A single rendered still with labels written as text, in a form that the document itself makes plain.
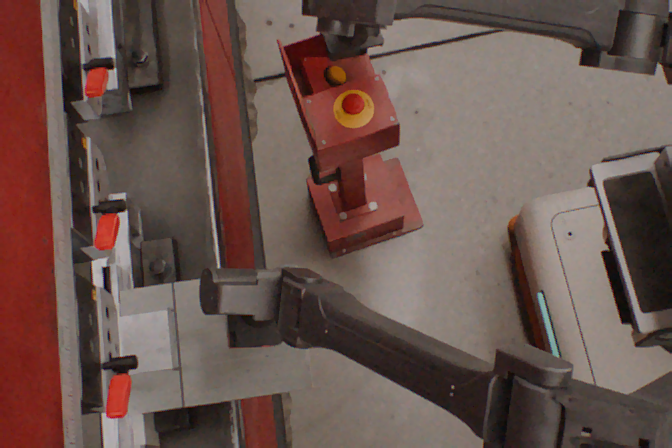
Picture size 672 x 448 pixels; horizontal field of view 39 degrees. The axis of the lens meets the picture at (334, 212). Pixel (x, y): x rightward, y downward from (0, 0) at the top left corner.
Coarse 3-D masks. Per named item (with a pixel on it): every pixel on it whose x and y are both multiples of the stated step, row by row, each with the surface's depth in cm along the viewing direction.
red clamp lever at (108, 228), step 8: (112, 200) 121; (120, 200) 121; (96, 208) 121; (104, 208) 121; (112, 208) 121; (120, 208) 121; (104, 216) 119; (112, 216) 118; (104, 224) 117; (112, 224) 117; (104, 232) 115; (112, 232) 116; (96, 240) 115; (104, 240) 114; (112, 240) 115; (104, 248) 115
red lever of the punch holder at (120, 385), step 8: (112, 360) 115; (120, 360) 115; (128, 360) 115; (136, 360) 116; (104, 368) 116; (112, 368) 115; (120, 368) 115; (128, 368) 115; (136, 368) 116; (120, 376) 113; (128, 376) 113; (112, 384) 112; (120, 384) 112; (128, 384) 112; (112, 392) 111; (120, 392) 111; (128, 392) 112; (112, 400) 110; (120, 400) 109; (128, 400) 111; (112, 408) 109; (120, 408) 109; (112, 416) 109; (120, 416) 109
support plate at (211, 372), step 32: (160, 288) 140; (192, 288) 140; (192, 320) 138; (224, 320) 138; (192, 352) 137; (224, 352) 137; (256, 352) 136; (288, 352) 136; (160, 384) 136; (192, 384) 136; (224, 384) 135; (256, 384) 135; (288, 384) 135
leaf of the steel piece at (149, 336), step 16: (128, 320) 138; (144, 320) 138; (160, 320) 138; (128, 336) 138; (144, 336) 138; (160, 336) 138; (128, 352) 137; (144, 352) 137; (160, 352) 137; (144, 368) 136; (160, 368) 136
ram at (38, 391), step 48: (0, 0) 99; (0, 48) 97; (0, 96) 95; (0, 144) 93; (48, 144) 108; (0, 192) 91; (48, 192) 106; (0, 240) 89; (48, 240) 103; (0, 288) 88; (48, 288) 101; (0, 336) 86; (48, 336) 99; (0, 384) 84; (48, 384) 97; (0, 432) 83; (48, 432) 95
